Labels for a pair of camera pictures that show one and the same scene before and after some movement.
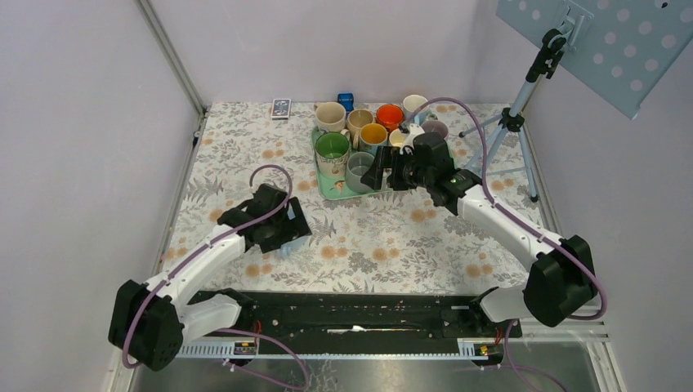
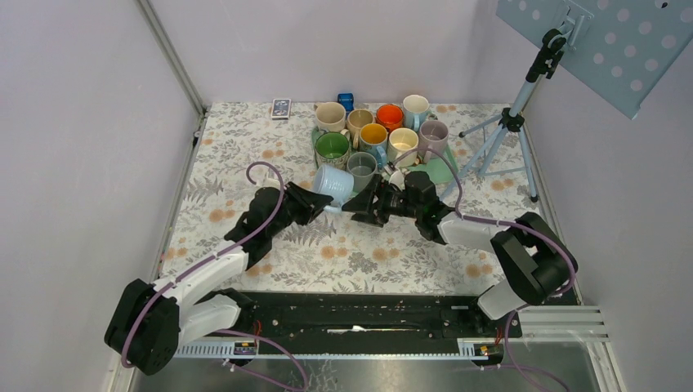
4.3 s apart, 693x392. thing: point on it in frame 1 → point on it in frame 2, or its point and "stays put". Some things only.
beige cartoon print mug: (331, 150) stays put
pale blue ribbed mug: (293, 244) → (335, 182)
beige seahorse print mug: (330, 117) stays put
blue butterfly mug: (371, 136) stays put
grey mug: (357, 164) stays put
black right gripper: (383, 159) → (363, 205)
